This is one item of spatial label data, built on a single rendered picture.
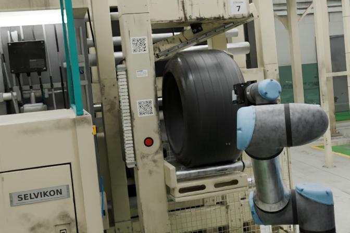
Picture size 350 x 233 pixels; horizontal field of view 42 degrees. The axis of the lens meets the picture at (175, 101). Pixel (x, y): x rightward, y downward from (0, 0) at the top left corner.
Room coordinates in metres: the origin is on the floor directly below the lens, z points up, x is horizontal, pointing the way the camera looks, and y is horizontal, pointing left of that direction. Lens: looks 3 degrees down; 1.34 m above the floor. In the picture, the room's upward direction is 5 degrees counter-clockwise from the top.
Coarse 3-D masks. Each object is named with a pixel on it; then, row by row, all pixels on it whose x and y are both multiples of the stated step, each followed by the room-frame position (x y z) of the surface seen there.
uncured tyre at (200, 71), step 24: (168, 72) 2.25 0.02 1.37; (192, 72) 2.00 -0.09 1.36; (216, 72) 2.02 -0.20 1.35; (240, 72) 2.07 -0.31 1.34; (168, 96) 2.45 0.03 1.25; (192, 96) 1.96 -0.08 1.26; (216, 96) 1.96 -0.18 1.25; (168, 120) 2.39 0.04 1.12; (192, 120) 1.95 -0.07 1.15; (216, 120) 1.95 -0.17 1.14; (192, 144) 1.99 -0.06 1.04; (216, 144) 1.99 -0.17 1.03
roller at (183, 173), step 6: (228, 162) 2.12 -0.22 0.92; (234, 162) 2.12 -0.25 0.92; (240, 162) 2.12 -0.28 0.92; (192, 168) 2.07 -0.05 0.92; (198, 168) 2.07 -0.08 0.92; (204, 168) 2.07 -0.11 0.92; (210, 168) 2.08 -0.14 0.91; (216, 168) 2.08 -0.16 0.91; (222, 168) 2.09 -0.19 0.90; (228, 168) 2.09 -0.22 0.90; (234, 168) 2.10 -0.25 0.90; (240, 168) 2.11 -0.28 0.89; (180, 174) 2.04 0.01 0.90; (186, 174) 2.04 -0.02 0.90; (192, 174) 2.05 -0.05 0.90; (198, 174) 2.06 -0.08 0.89; (204, 174) 2.07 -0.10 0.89; (210, 174) 2.08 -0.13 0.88
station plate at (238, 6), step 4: (232, 0) 2.48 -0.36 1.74; (236, 0) 2.48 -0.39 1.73; (240, 0) 2.49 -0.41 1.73; (244, 0) 2.50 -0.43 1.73; (232, 4) 2.48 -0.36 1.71; (236, 4) 2.48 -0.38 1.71; (240, 4) 2.49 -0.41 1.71; (244, 4) 2.50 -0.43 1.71; (232, 8) 2.48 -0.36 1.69; (236, 8) 2.48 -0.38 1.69; (240, 8) 2.49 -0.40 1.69; (244, 8) 2.49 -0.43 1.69; (232, 12) 2.48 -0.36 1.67; (236, 12) 2.48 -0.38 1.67; (240, 12) 2.49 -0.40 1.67; (244, 12) 2.49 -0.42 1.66
